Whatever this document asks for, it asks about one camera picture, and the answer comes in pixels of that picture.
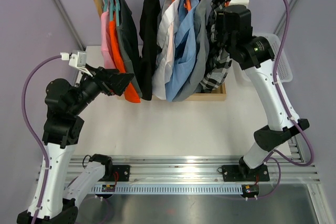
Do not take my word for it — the black white plaid shirt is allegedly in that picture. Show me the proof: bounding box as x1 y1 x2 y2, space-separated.
198 0 232 93

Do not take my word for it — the white plastic basket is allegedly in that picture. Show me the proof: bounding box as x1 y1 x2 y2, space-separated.
254 33 293 83

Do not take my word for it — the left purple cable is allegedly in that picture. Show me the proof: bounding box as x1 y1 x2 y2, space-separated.
21 54 62 224

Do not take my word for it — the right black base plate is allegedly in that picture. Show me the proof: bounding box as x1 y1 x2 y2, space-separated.
221 165 270 182

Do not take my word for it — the purple cable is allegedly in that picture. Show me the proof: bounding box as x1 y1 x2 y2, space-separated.
229 0 316 167
21 54 62 224

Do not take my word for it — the white slotted cable duct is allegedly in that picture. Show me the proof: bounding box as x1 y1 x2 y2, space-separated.
88 184 243 195

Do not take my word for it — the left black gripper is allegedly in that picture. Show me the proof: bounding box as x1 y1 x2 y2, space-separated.
70 62 135 115

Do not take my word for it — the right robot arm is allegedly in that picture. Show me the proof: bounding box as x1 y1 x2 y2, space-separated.
218 5 309 181

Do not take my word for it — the pink shirt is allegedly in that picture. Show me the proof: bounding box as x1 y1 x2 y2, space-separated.
100 11 115 69

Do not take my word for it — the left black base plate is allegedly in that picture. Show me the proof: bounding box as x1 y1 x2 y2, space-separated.
99 165 131 182

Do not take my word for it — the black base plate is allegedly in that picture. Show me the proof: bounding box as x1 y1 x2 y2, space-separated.
221 165 270 182
99 165 131 182

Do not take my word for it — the aluminium rail frame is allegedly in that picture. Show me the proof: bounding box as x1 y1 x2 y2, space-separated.
35 140 321 185

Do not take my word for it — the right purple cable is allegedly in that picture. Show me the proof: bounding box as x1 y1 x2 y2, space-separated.
229 0 316 167

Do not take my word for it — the dark grey t-shirt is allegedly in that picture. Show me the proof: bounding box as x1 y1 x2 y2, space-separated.
116 0 142 98

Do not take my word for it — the grey shirt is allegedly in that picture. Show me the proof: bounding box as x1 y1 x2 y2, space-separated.
172 0 209 102

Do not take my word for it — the orange shirt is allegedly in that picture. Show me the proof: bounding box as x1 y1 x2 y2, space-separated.
109 21 140 103

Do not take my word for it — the light blue shirt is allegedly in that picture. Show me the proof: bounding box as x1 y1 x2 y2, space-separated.
165 0 199 102

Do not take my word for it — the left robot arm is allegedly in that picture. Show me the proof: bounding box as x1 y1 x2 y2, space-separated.
16 67 134 223

